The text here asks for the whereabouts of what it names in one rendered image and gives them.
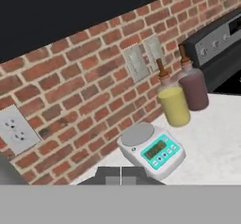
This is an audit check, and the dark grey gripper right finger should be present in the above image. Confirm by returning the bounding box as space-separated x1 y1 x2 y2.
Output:
120 167 167 186

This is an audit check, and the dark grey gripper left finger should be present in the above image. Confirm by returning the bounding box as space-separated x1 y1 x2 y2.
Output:
76 167 121 186

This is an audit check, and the white kitchen scale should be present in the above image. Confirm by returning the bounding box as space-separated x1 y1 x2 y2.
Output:
117 121 186 182

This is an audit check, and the yellow liquid bottle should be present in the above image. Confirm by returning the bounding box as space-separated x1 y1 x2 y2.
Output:
155 57 192 128

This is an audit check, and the grey rounded appliance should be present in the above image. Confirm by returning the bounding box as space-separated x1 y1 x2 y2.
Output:
0 152 28 186

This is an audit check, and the white power outlet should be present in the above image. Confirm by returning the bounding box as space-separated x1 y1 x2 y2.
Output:
0 104 42 156

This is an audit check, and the dark red liquid bottle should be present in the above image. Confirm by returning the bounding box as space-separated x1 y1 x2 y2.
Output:
177 43 210 112

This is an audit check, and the black stove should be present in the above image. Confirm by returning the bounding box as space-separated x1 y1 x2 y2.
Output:
182 8 241 96

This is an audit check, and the grey light switch plate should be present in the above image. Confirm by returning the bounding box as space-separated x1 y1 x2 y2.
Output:
121 43 151 84
142 33 168 72

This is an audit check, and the black wall cupboard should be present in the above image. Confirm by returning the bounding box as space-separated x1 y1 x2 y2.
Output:
0 0 193 64

